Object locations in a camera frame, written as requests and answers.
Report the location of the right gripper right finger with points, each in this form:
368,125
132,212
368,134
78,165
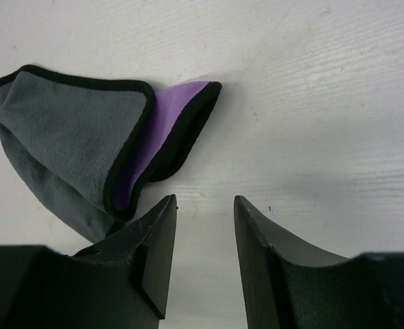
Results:
290,283

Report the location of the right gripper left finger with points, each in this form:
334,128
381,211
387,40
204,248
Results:
119,282

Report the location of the purple grey microfiber towel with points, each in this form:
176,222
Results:
86,147

